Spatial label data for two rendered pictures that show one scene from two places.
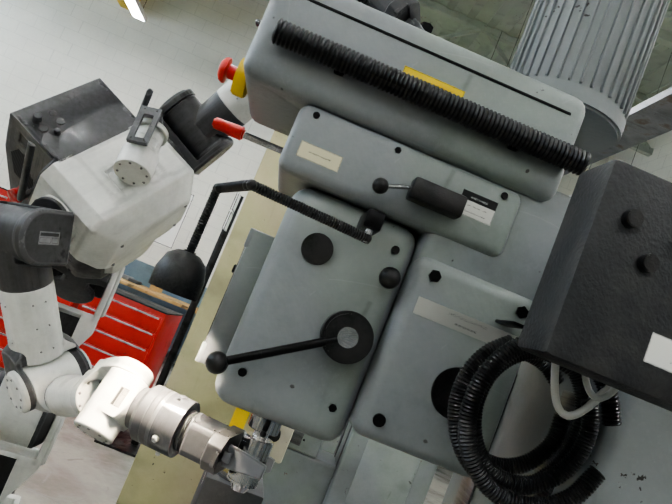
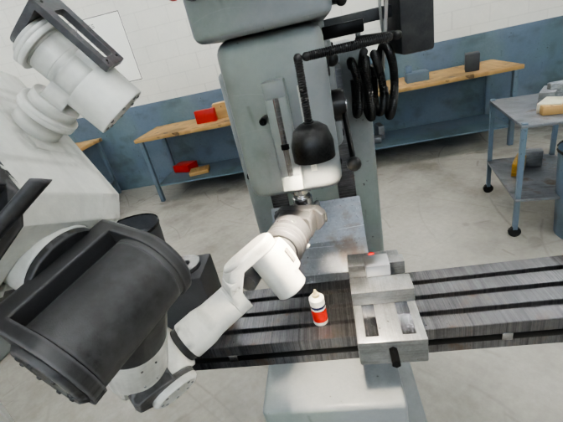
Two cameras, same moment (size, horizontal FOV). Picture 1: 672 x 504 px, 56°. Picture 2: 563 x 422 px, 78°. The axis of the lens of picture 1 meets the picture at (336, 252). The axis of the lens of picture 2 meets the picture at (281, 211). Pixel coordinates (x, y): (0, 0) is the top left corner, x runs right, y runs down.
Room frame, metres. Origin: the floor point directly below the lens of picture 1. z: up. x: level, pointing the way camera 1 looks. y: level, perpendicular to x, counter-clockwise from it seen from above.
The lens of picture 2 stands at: (0.83, 0.77, 1.61)
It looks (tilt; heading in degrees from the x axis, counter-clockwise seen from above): 25 degrees down; 284
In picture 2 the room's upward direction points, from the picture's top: 13 degrees counter-clockwise
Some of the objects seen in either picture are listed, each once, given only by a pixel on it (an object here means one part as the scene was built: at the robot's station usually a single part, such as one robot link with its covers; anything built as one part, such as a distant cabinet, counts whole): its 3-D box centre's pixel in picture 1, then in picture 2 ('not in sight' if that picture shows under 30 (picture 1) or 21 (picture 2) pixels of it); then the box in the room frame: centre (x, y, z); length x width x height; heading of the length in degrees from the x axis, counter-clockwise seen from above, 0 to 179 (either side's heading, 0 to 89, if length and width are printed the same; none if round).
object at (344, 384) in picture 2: not in sight; (331, 342); (0.97, 0.00, 0.78); 0.50 x 0.35 x 0.12; 94
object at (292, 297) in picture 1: (314, 311); (286, 111); (0.97, 0.00, 1.47); 0.21 x 0.19 x 0.32; 4
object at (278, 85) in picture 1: (402, 110); not in sight; (0.97, -0.01, 1.81); 0.47 x 0.26 x 0.16; 94
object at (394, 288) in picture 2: not in sight; (380, 289); (0.81, 0.05, 1.01); 0.15 x 0.06 x 0.04; 2
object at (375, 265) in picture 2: not in sight; (377, 269); (0.81, -0.01, 1.03); 0.06 x 0.05 x 0.06; 2
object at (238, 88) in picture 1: (243, 77); not in sight; (0.95, 0.23, 1.76); 0.06 x 0.02 x 0.06; 4
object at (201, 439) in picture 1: (195, 436); (294, 229); (0.98, 0.09, 1.23); 0.13 x 0.12 x 0.10; 169
